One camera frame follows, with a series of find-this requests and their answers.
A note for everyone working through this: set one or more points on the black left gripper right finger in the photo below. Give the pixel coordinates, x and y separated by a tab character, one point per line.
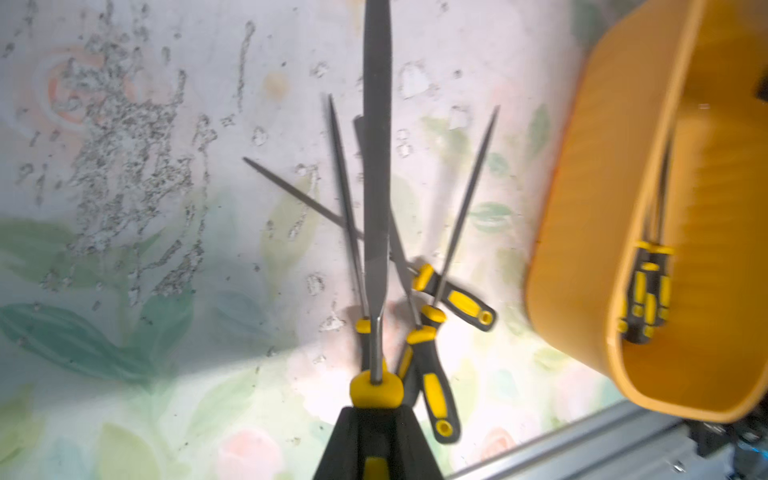
412	458

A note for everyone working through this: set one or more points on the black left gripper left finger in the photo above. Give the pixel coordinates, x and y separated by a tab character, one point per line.
340	460

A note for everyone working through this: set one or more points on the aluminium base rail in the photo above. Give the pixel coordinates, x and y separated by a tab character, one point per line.
625	441

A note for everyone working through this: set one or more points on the file tool yellow black handle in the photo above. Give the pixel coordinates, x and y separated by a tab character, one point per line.
636	325

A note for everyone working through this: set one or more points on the round file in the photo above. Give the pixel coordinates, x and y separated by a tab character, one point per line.
419	369

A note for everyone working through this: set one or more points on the yellow plastic storage tray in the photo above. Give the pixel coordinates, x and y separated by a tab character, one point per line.
693	73

